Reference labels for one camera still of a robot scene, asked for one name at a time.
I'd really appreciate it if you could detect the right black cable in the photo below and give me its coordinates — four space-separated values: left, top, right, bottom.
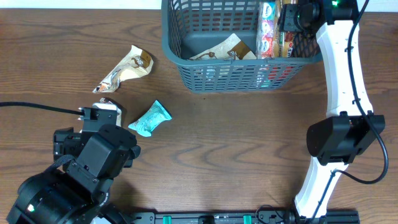
310 0 389 220

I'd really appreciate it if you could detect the grey plastic basket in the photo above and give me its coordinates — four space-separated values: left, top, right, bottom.
161 0 322 93

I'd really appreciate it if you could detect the teal snack packet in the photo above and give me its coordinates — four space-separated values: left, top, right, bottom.
128 100 172 138

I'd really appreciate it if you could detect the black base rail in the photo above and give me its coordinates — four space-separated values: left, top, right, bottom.
122 210 361 224

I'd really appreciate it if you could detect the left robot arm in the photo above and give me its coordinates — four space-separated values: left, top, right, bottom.
6 124 141 223

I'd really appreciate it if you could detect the beige nut bag with label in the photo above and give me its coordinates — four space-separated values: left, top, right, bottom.
79 97 123 133

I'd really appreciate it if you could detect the multicolour tissue pack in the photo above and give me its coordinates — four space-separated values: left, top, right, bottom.
256 1 276 60

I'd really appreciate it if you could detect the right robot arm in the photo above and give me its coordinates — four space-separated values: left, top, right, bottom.
279 1 389 223

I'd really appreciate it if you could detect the beige snack bag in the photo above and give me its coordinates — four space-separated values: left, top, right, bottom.
93 45 154 93

